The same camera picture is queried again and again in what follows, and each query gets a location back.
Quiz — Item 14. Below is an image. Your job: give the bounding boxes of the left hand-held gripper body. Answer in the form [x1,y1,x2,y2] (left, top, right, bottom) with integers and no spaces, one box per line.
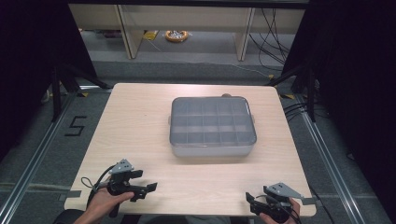
[106,158,138,218]

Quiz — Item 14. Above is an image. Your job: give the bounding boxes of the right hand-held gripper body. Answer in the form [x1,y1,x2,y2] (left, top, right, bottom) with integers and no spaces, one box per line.
[255,182,304,224]

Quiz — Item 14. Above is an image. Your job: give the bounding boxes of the person's right hand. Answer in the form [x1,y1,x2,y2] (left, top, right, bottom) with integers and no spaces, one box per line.
[259,197,302,224]

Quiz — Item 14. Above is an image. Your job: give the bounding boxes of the person's left hand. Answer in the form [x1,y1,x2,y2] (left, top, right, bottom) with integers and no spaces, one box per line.
[74,188,135,224]

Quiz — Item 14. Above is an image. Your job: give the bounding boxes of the grey plastic compartment box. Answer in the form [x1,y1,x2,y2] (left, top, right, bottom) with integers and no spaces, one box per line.
[168,95,259,159]

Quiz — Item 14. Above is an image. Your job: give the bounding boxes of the black metal stand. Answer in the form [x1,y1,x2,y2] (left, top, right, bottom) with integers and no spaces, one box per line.
[264,63,318,123]
[50,62,114,123]

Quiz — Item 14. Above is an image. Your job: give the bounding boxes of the yellow object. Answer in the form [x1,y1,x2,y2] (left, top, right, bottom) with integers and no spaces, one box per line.
[143,30,160,42]

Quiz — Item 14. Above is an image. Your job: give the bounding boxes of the black curtain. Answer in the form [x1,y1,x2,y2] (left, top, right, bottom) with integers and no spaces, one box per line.
[0,0,98,164]
[280,0,396,220]

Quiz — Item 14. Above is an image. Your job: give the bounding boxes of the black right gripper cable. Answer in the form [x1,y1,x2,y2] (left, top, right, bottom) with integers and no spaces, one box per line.
[256,194,303,224]

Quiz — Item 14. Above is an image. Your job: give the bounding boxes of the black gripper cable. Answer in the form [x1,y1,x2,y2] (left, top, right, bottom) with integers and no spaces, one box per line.
[256,194,303,224]
[80,164,117,206]

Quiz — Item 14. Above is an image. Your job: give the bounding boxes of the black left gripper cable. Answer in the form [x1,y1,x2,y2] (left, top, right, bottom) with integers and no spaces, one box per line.
[80,164,117,206]

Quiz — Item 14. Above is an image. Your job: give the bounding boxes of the aluminium floor rail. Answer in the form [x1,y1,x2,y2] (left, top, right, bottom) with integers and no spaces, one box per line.
[294,92,369,224]
[0,91,79,224]

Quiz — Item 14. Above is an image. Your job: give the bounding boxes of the black floor cables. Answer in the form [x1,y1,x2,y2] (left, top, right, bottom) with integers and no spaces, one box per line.
[282,102,313,123]

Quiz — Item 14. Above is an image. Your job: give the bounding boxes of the orange ring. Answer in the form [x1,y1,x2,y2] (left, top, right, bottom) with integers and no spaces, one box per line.
[163,29,191,44]

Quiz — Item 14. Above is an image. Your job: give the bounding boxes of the bundle of black cables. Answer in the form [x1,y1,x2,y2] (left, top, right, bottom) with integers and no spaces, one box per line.
[247,7,297,72]

